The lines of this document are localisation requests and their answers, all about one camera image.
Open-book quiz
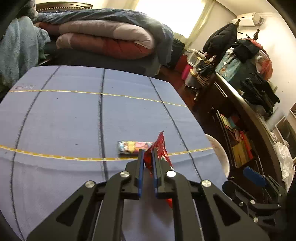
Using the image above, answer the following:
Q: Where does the red snack wrapper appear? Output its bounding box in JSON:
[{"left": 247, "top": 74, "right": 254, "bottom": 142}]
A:
[{"left": 144, "top": 131, "right": 176, "bottom": 197}]

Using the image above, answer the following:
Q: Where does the white round trash bin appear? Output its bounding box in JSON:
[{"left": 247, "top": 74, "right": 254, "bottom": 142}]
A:
[{"left": 205, "top": 134, "right": 230, "bottom": 178}]

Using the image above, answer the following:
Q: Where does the colourful candy bar wrapper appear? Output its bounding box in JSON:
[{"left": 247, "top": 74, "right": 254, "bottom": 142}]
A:
[{"left": 118, "top": 141, "right": 153, "bottom": 155}]

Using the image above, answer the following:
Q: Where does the dark wooden dresser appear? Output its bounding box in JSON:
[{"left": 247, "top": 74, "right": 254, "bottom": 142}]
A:
[{"left": 193, "top": 73, "right": 285, "bottom": 187}]

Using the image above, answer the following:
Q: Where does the pile of dark clothes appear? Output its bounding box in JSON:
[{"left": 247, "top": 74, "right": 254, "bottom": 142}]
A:
[{"left": 240, "top": 73, "right": 280, "bottom": 116}]

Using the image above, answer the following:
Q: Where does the blue checked tablecloth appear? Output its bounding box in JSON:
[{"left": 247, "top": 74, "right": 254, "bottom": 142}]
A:
[{"left": 1, "top": 66, "right": 226, "bottom": 240}]

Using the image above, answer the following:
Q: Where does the black suitcase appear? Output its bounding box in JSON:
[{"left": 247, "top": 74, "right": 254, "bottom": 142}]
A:
[{"left": 167, "top": 38, "right": 185, "bottom": 69}]

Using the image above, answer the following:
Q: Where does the black hanging jacket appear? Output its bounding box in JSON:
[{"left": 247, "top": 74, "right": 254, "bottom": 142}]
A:
[{"left": 202, "top": 23, "right": 237, "bottom": 56}]

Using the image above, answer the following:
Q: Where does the pink and red folded quilt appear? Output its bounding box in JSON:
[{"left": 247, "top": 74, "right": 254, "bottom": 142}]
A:
[{"left": 35, "top": 20, "right": 156, "bottom": 60}]

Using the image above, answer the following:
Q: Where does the dark blue duvet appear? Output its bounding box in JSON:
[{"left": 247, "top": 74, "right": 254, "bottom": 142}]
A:
[{"left": 34, "top": 9, "right": 174, "bottom": 65}]

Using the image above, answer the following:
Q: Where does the white air conditioner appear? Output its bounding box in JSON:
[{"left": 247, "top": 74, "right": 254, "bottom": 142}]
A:
[{"left": 231, "top": 12, "right": 264, "bottom": 27}]

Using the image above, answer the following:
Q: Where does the light blue blanket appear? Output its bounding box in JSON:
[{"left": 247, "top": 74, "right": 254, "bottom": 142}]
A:
[{"left": 1, "top": 16, "right": 50, "bottom": 88}]

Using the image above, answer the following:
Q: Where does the wooden headboard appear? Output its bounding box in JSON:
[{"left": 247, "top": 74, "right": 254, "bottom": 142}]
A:
[{"left": 36, "top": 1, "right": 93, "bottom": 13}]

